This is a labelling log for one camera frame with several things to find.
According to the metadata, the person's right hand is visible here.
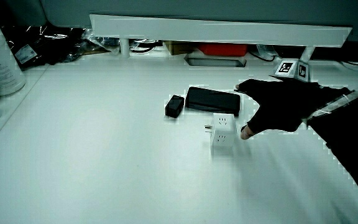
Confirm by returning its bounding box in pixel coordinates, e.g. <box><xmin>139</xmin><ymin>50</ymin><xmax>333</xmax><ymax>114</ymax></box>
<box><xmin>234</xmin><ymin>58</ymin><xmax>351</xmax><ymax>141</ymax></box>

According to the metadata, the white cube socket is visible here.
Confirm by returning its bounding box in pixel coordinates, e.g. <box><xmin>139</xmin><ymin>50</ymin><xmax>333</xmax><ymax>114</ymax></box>
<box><xmin>204</xmin><ymin>113</ymin><xmax>239</xmax><ymax>149</ymax></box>

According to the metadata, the person's right forearm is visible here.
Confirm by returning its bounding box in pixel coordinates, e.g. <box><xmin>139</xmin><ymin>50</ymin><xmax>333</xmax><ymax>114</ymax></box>
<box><xmin>306</xmin><ymin>86</ymin><xmax>358</xmax><ymax>210</ymax></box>

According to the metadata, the black power bank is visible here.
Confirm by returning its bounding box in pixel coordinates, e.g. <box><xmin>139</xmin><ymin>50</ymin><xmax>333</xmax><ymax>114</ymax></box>
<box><xmin>185</xmin><ymin>86</ymin><xmax>241</xmax><ymax>117</ymax></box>

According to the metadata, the red box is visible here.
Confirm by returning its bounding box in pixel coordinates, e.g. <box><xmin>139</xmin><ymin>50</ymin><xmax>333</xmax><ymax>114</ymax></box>
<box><xmin>197</xmin><ymin>43</ymin><xmax>249</xmax><ymax>58</ymax></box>

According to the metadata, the white desk shelf riser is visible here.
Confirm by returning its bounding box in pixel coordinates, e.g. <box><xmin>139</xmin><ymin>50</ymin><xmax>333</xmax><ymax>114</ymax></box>
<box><xmin>89</xmin><ymin>14</ymin><xmax>353</xmax><ymax>63</ymax></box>

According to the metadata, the small black adapter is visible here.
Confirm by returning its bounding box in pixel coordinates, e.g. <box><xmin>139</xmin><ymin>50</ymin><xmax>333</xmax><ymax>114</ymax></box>
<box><xmin>165</xmin><ymin>95</ymin><xmax>185</xmax><ymax>119</ymax></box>

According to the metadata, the brown cardboard box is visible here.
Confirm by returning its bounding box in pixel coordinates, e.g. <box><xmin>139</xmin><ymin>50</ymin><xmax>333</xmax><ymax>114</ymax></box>
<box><xmin>163</xmin><ymin>40</ymin><xmax>199</xmax><ymax>56</ymax></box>

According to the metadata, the black cable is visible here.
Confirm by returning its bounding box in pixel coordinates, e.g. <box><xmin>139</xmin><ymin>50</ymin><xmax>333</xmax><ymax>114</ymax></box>
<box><xmin>248</xmin><ymin>49</ymin><xmax>277</xmax><ymax>63</ymax></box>

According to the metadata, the black cables bundle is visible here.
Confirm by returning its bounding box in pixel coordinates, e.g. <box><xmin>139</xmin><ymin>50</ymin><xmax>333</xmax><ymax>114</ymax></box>
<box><xmin>3</xmin><ymin>24</ymin><xmax>112</xmax><ymax>71</ymax></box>

